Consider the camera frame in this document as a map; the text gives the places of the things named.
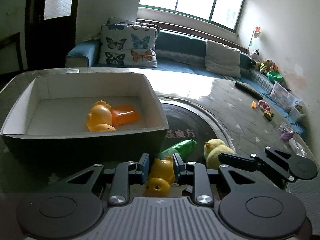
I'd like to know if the white cardboard box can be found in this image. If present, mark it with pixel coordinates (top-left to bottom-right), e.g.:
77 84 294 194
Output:
1 72 169 177

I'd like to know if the orange rubber duck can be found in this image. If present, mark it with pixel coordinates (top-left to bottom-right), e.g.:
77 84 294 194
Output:
86 100 116 132
144 157 176 197

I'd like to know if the butterfly print pillow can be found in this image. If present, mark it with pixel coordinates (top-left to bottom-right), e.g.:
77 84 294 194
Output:
98 22 160 68

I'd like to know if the dark wooden door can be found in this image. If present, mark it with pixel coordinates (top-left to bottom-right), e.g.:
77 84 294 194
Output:
24 0 79 70

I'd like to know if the grey cushion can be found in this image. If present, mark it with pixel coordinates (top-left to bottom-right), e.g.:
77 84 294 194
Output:
204 40 241 78

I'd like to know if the clear plastic storage box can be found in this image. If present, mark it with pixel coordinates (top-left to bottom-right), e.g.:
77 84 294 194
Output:
270 81 301 113

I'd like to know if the green bowl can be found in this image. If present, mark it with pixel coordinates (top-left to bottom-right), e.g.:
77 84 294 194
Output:
267 72 284 82

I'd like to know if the stuffed toys pile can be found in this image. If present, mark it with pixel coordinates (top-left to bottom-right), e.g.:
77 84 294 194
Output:
251 49 278 75

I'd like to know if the yellow plush chick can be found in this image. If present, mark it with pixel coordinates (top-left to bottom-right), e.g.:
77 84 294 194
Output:
204 139 235 170

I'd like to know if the pink toy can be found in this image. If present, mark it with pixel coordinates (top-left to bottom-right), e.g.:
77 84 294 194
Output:
258 100 271 113

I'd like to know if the blue sofa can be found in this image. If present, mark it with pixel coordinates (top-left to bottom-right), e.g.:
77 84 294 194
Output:
66 30 306 137

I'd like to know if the small toy car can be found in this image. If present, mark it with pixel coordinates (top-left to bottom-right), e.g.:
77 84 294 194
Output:
263 111 274 121

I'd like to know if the black remote control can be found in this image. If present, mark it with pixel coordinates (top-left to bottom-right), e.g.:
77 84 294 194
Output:
234 81 263 100

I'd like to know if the round dark floor mat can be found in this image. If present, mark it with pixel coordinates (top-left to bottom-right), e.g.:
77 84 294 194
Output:
160 98 235 164

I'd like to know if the orange plastic scoop toy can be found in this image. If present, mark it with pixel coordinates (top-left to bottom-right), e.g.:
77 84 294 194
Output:
111 105 140 127

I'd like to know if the small orange toy block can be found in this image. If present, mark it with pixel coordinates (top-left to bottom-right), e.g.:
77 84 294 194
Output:
251 101 257 109

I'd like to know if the green plastic toy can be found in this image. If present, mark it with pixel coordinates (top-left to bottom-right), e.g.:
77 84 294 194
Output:
157 139 197 160

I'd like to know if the orange rubber duck in box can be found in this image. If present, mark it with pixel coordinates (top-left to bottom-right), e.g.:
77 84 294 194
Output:
86 100 116 132

